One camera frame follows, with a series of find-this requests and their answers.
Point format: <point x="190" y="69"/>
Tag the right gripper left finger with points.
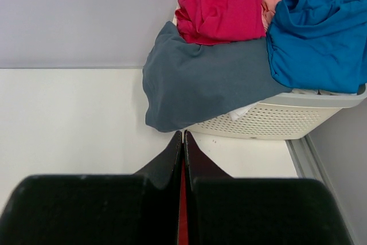
<point x="138" y="208"/>

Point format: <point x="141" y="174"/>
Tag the right side aluminium rail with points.
<point x="302" y="153"/>

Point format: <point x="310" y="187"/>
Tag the magenta t-shirt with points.
<point x="211" y="22"/>

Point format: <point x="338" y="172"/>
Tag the slate blue t-shirt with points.
<point x="187" y="83"/>

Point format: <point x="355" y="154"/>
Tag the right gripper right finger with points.
<point x="222" y="209"/>

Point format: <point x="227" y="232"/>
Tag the white laundry basket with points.
<point x="285" y="116"/>

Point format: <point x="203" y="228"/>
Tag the white garment in basket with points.
<point x="238" y="113"/>

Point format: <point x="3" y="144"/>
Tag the dark red t-shirt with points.
<point x="183" y="238"/>

